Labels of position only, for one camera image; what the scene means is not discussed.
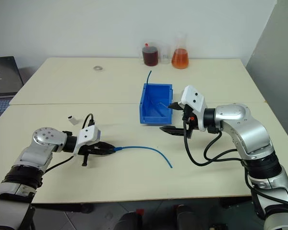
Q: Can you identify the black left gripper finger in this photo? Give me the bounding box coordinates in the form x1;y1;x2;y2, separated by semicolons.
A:
97;141;116;150
93;149;116;157

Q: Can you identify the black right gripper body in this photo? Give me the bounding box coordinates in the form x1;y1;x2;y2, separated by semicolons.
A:
178;101;195;139

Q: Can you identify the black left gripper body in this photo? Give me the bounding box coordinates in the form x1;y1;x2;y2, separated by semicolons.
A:
78;141;101;167

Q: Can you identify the blue cable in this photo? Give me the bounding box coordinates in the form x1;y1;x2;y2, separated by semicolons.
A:
144;69;170;113
113;146;174;169

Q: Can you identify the blue plastic bin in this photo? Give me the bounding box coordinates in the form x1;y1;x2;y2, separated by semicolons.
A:
139;82;175;125

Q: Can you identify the flask with orange liquid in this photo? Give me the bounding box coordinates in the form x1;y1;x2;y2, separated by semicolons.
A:
171;33;191;70

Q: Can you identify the empty glass beaker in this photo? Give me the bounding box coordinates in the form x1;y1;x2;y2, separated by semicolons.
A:
160;44;172;65

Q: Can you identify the beaker with dark red liquid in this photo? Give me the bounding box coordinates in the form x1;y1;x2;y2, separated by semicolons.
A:
142;41;159;67

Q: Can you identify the dark rounded shape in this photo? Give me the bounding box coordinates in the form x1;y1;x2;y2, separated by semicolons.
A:
117;208;146;230
172;204;198;230

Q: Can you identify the grey partition panel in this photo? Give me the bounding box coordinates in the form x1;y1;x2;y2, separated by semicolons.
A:
245;0;288;194

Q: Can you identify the dark grey laptop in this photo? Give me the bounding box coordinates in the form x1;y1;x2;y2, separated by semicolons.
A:
0;56;25;121

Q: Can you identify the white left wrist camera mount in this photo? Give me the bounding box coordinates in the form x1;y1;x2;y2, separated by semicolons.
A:
74;126;102;154

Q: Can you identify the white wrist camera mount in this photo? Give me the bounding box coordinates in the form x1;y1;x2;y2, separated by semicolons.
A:
180;85;207;132
74;126;102;154

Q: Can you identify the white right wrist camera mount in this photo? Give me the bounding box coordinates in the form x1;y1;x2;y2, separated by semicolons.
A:
180;85;207;132

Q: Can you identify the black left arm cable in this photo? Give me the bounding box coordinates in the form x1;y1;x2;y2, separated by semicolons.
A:
42;113;96;175

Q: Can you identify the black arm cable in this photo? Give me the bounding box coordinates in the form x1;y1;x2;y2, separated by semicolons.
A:
183;115;288;216
42;113;96;175

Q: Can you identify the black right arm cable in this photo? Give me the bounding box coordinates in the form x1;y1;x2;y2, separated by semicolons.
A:
183;115;288;216

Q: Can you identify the black table frame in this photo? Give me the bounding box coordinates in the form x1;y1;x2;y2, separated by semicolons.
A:
30;202;95;214

